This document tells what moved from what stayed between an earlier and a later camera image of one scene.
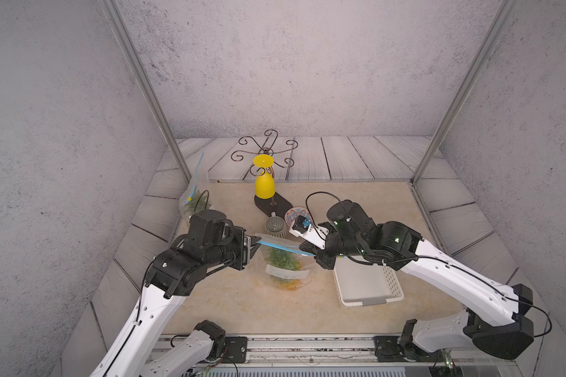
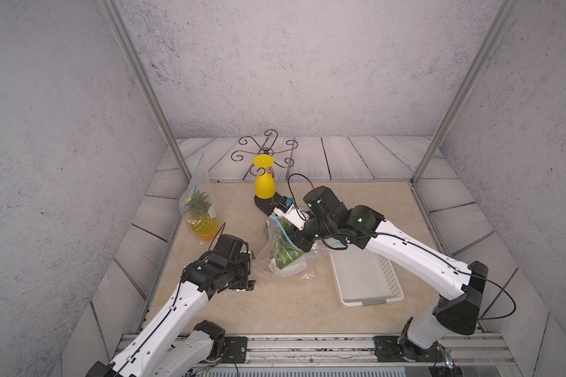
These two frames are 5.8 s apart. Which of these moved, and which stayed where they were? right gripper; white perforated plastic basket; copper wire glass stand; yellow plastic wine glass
Moved: right gripper
Stayed: white perforated plastic basket; yellow plastic wine glass; copper wire glass stand
